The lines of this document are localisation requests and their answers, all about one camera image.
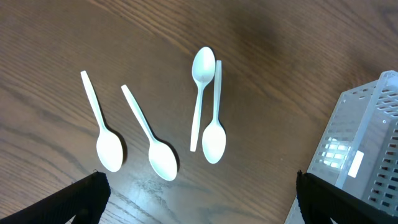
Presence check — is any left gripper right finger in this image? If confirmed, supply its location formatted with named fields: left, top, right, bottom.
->
left=296, top=170, right=397, bottom=224

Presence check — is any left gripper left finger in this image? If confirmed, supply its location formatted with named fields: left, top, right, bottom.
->
left=1, top=172, right=111, bottom=223

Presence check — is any clear perforated plastic basket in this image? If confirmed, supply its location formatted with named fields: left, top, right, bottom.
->
left=283, top=70, right=398, bottom=224

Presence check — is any white plastic spoon far left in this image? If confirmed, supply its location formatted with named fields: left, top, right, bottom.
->
left=80, top=70, right=123, bottom=172

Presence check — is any white plastic spoon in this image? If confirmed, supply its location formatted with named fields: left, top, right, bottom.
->
left=121, top=85, right=177, bottom=181
left=80, top=70, right=123, bottom=172

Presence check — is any white plastic spoon near left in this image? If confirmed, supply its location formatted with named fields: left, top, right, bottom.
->
left=121, top=85, right=177, bottom=181

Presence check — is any white plastic spoon bowl down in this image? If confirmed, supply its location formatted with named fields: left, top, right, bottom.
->
left=202, top=60, right=226, bottom=164

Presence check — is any white plastic spoon bowl up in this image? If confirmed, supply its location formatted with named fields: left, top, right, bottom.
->
left=190, top=47, right=216, bottom=152

